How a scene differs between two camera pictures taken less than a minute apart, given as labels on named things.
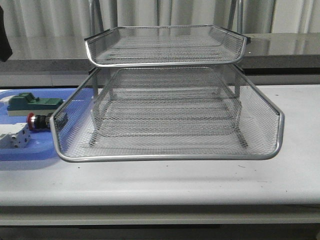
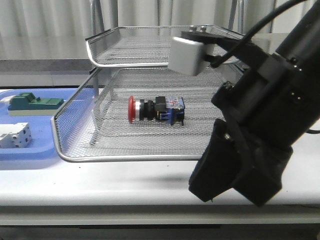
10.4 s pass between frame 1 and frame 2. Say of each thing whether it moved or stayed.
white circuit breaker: stayed
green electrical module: stayed
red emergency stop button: moved
